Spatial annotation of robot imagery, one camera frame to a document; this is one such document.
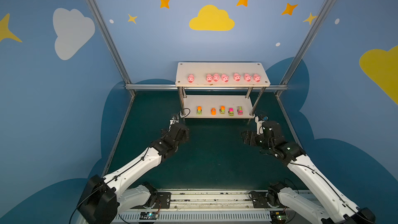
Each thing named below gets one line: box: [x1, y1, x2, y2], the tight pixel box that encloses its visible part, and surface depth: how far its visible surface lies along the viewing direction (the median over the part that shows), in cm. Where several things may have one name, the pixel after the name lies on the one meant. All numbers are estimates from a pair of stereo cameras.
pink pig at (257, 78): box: [253, 73, 262, 83], surface depth 80 cm
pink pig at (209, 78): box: [205, 73, 213, 83], surface depth 80 cm
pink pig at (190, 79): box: [187, 74, 195, 84], surface depth 80 cm
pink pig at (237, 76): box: [233, 72, 242, 82], surface depth 81 cm
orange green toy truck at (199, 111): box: [196, 105, 203, 116], surface depth 103 cm
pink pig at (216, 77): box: [212, 72, 220, 82], surface depth 80 cm
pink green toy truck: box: [237, 105, 244, 116], surface depth 103 cm
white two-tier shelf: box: [175, 62, 271, 119], surface depth 88 cm
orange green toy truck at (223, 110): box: [220, 105, 226, 115], surface depth 103 cm
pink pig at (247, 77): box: [244, 73, 252, 82], surface depth 80 cm
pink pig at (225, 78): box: [221, 74, 230, 83], surface depth 80 cm
